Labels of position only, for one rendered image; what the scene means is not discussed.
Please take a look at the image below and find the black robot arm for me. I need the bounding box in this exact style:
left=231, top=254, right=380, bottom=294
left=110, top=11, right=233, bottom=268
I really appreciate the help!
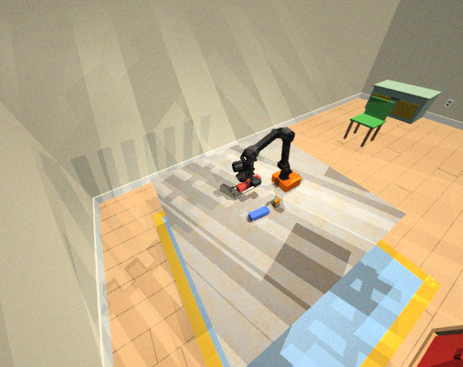
left=232, top=127, right=295, bottom=183

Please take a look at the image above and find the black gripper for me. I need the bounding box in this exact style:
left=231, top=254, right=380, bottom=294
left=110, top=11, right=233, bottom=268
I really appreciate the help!
left=244, top=168, right=262, bottom=187

